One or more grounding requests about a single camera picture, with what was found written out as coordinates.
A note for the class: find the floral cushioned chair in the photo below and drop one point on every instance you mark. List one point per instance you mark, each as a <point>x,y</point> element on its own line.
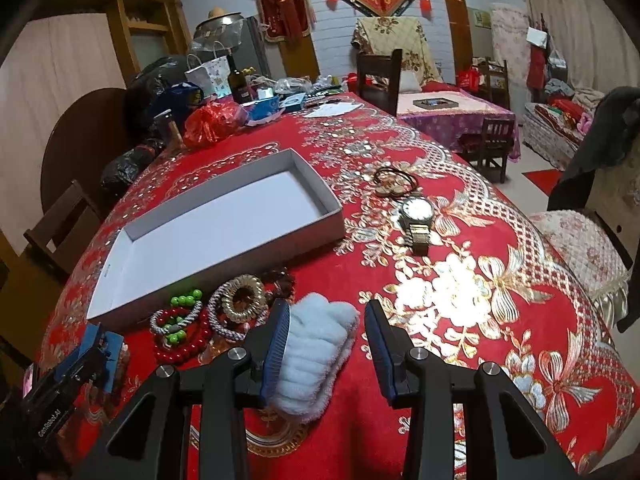
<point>575,240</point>

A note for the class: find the floral cover cloth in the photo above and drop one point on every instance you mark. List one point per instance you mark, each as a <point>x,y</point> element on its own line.
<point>415,45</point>

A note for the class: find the brown wooden chair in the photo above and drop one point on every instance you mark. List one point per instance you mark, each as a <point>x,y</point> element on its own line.
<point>65,230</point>

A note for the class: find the white cardboard box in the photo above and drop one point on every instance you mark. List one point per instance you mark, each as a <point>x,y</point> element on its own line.
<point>215,220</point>

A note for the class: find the straw hat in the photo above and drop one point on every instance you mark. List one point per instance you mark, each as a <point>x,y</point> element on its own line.
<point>218,12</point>

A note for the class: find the pink floral quilt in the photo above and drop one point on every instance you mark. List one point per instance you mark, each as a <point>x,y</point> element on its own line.
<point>507,40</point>

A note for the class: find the blue tissue box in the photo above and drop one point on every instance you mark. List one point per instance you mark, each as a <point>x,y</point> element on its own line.
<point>262,107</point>

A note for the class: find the red plastic bag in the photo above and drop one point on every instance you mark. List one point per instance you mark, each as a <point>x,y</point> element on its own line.
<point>210,125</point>

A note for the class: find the dark wine bottle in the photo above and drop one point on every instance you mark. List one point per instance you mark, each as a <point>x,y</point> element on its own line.
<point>239,85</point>

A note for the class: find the dark tray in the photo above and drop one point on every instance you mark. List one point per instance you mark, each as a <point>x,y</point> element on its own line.
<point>435,103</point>

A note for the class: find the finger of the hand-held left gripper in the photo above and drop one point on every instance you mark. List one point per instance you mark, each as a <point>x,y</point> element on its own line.
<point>94,340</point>
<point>115,365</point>

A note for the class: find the white gift bag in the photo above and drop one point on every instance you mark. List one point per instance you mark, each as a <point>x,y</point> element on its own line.
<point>215,77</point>

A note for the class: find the dark wooden chair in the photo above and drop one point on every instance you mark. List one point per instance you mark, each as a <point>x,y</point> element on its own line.
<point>377,75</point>

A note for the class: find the blue bag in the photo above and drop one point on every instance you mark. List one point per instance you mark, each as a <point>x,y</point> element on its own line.
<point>180,95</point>

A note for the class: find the cluttered sofa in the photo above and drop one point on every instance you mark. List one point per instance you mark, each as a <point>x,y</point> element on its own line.
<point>550,130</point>

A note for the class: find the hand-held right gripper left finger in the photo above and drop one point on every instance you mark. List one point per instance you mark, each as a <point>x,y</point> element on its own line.
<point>277,350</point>

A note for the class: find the dark jacket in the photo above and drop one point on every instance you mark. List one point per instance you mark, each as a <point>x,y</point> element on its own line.
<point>610,130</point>

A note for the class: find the hammer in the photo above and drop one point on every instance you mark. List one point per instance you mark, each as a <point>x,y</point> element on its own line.
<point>172,130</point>

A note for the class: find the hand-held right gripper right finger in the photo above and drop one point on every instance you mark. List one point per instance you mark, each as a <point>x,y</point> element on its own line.
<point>381,355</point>

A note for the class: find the large black plastic bag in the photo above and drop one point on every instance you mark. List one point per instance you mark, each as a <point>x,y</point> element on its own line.
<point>150,85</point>

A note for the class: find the round wooden tabletop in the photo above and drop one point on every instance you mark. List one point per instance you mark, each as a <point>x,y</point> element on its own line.
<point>80,135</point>

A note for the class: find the silver wrist watch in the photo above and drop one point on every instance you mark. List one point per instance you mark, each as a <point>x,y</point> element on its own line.
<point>417,210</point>

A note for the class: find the red floral tablecloth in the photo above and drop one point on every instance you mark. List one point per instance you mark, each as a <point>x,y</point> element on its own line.
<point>350,270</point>

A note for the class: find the metal basin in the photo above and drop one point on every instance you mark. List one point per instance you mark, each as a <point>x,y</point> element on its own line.
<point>217,27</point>

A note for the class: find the white fluffy scrunchie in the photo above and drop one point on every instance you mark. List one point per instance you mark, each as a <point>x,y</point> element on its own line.
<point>320,340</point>

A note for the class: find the white papers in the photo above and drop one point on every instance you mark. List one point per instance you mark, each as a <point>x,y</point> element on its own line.
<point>332,110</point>

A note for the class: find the red shopping bag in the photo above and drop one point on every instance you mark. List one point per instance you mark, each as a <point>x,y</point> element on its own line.
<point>469,79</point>

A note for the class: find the large red knot decoration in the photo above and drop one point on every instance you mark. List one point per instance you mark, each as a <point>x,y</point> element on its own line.
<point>282,10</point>

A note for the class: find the purple tablecloth table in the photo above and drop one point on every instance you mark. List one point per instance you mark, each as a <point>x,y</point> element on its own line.
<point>450,117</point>

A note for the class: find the small black plastic bag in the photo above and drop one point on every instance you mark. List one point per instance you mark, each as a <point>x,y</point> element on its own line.
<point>125,170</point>

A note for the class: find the red floor mat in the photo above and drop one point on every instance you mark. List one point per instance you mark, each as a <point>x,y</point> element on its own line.
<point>542,181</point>

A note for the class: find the blue white box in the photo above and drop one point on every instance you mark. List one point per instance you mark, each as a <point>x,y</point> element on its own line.
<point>291,102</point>

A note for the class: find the beige curtain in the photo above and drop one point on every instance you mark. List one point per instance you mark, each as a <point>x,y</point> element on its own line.
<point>575,20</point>

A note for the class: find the small wooden chair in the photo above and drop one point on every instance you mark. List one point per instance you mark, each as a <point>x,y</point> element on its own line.
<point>495,135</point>

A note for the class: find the wooden cabinet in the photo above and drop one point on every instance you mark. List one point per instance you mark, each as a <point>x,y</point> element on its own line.
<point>125,25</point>

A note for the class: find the grey refrigerator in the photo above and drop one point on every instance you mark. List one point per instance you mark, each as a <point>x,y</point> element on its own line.
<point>252,50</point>

